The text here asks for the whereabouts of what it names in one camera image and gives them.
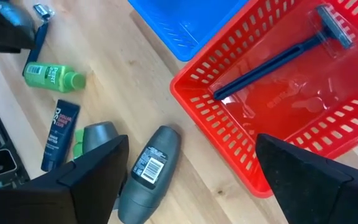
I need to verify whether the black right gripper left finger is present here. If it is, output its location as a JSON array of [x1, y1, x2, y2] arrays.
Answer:
[[26, 134, 130, 224]]

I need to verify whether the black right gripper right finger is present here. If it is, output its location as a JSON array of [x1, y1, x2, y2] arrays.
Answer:
[[255, 133, 358, 224]]

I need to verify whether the navy Dollar Shave Club tube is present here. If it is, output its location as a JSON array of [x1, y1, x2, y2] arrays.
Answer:
[[40, 99, 81, 172]]

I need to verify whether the green Pert shampoo bottle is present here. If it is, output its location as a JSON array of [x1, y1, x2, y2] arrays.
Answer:
[[23, 61, 86, 93]]

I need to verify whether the blue razor with clear cap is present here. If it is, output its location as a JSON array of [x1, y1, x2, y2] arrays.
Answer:
[[22, 3, 55, 77]]

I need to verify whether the small green bottle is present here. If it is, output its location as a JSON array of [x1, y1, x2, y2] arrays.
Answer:
[[72, 128, 85, 160]]

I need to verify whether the grey roll-on deodorant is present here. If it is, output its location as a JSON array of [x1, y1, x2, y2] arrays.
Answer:
[[82, 121, 120, 155], [117, 125, 182, 224]]

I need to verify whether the red plastic basket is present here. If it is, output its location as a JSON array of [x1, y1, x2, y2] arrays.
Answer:
[[169, 0, 358, 199]]

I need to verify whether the navy razor with clear cap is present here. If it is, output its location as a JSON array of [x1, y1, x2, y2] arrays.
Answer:
[[213, 3, 358, 101]]

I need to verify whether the blue plastic basket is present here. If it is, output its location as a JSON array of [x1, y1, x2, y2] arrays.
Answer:
[[127, 0, 250, 62]]

